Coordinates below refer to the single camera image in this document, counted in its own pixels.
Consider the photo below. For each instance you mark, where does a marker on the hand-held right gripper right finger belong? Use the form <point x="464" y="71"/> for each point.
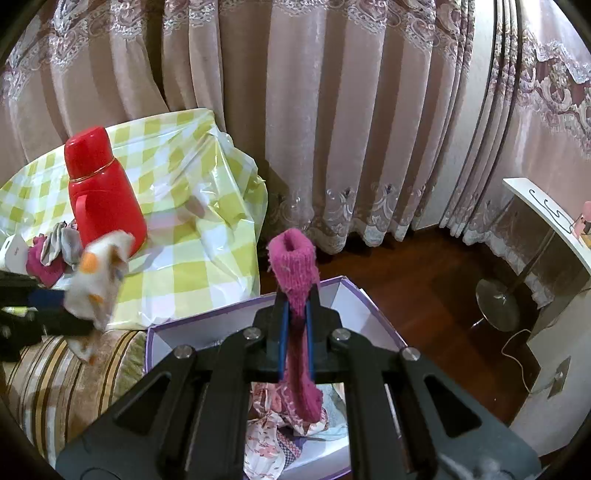
<point x="310" y="339"/>

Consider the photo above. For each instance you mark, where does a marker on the red thermos flask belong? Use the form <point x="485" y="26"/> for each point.
<point x="99" y="194"/>

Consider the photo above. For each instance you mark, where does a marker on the pink figurine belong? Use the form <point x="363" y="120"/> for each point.
<point x="584" y="224"/>

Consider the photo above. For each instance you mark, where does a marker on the purple cardboard box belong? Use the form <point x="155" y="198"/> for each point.
<point x="184" y="332"/>

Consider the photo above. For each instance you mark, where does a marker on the floral cloth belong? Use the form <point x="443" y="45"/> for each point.
<point x="268" y="443"/>

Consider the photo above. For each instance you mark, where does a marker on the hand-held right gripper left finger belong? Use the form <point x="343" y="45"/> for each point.
<point x="282" y="332"/>

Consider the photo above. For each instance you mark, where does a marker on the metal floor stand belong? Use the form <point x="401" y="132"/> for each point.
<point x="498" y="304"/>

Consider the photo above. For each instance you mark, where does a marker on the pink embroidered curtain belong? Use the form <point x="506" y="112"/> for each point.
<point x="346" y="115"/>

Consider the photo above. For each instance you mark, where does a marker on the pink knitted sock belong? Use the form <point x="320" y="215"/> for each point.
<point x="295" y="263"/>
<point x="44" y="270"/>

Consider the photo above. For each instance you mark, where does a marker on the striped sofa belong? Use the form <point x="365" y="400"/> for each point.
<point x="55" y="383"/>

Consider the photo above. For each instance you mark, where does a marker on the white side table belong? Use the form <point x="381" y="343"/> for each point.
<point x="568" y="244"/>

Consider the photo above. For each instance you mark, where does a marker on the green checkered plastic tablecloth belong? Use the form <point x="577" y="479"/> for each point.
<point x="184" y="258"/>

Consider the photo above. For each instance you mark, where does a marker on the grey cloth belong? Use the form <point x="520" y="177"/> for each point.
<point x="69" y="247"/>

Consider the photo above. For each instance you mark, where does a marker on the white cloth with orange dots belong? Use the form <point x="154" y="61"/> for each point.
<point x="99" y="277"/>

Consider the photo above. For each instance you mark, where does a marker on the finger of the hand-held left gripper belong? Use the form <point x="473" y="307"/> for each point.
<point x="69" y="328"/>
<point x="48" y="298"/>

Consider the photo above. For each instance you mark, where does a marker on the light blue cloth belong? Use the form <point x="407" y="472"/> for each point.
<point x="333" y="429"/>

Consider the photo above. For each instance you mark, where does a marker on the wall socket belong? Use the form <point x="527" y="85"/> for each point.
<point x="560" y="376"/>

